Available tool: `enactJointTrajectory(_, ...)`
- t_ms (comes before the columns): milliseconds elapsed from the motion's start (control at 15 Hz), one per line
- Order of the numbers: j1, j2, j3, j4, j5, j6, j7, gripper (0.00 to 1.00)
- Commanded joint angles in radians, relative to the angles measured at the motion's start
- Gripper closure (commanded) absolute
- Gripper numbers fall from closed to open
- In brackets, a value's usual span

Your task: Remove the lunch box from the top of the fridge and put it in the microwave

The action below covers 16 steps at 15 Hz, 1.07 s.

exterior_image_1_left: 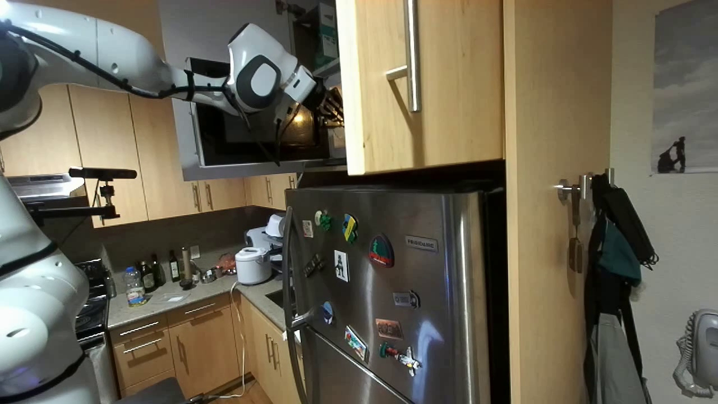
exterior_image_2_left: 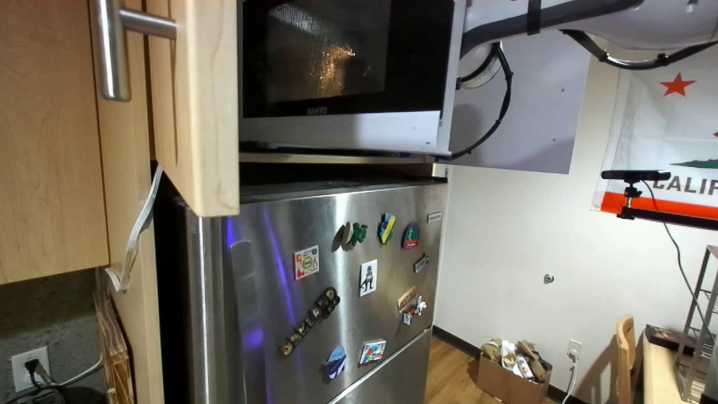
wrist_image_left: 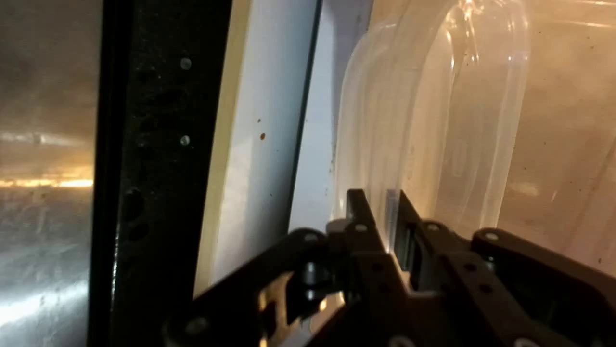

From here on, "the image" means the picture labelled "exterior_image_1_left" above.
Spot dark small magnet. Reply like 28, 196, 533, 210
303, 253, 328, 281

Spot green round magnet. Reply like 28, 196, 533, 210
312, 208, 337, 234

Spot stainless steel fridge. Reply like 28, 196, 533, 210
277, 183, 512, 404

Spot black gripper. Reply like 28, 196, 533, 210
307, 82, 346, 125

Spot grey range hood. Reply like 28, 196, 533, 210
9, 175, 86, 226

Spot wooden kitchen cabinets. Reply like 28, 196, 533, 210
0, 80, 300, 232
108, 292, 300, 404

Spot white card magnet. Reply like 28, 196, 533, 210
331, 246, 352, 285

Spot photo magnet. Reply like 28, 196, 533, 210
343, 326, 369, 365

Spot clear bottle blue label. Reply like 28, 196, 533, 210
120, 264, 147, 308

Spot yellow blue magnet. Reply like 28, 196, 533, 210
341, 214, 361, 244

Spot dark oblong magnet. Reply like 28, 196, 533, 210
389, 290, 421, 310

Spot wooden upper kitchen cabinets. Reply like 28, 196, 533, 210
0, 80, 300, 232

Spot white wall phone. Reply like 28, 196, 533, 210
671, 308, 718, 400

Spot metal cabinet door handle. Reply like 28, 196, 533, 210
384, 0, 421, 116

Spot wooden lower kitchen cabinets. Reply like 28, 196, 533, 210
108, 292, 300, 404

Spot black camera on stand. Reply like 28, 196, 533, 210
32, 166, 138, 225

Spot green white box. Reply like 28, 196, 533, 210
316, 2, 341, 67

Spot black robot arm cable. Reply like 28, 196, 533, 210
0, 21, 300, 164

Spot tall grey bottle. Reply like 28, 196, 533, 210
176, 244, 195, 292

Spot white kettle on counter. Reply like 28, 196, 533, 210
233, 244, 275, 287

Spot red green triangle magnet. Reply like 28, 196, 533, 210
366, 234, 396, 270

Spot black stove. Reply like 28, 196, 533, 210
74, 256, 115, 336

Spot wooden cabinet door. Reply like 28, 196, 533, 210
334, 0, 505, 178

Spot teal hanging garment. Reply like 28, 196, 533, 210
596, 219, 643, 287

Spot grey wall picture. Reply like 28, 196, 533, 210
650, 0, 718, 178

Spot white figure magnet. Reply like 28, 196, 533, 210
399, 346, 423, 380

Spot red orange magnet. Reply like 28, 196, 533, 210
371, 317, 403, 340

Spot white kitchen appliance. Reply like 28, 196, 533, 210
241, 214, 287, 261

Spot dark glass bottle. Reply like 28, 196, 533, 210
138, 259, 157, 294
147, 252, 168, 287

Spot grey hanging garment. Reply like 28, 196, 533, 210
589, 311, 650, 404

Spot black microwave oven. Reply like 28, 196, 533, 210
168, 57, 350, 183

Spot black hanging jacket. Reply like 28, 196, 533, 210
580, 170, 661, 404

